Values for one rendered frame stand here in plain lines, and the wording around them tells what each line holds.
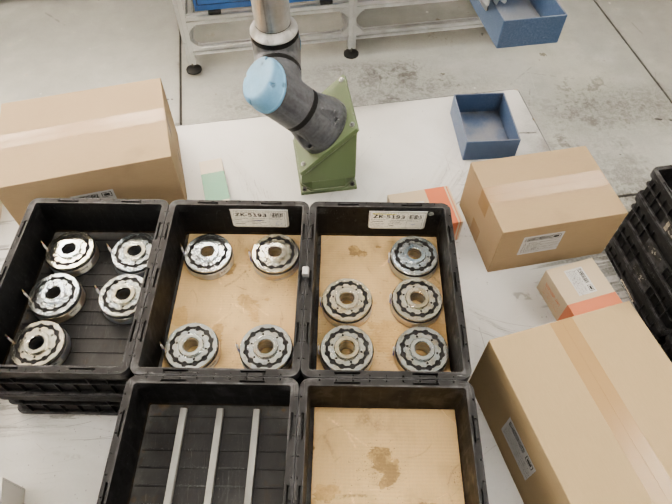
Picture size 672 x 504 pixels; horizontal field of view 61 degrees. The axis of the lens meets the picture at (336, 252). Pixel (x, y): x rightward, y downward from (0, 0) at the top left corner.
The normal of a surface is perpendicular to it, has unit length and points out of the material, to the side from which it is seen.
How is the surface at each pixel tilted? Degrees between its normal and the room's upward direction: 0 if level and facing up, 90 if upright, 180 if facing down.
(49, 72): 0
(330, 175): 90
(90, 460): 0
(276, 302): 0
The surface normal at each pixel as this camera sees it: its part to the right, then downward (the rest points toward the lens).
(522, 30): 0.18, 0.80
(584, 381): 0.00, -0.58
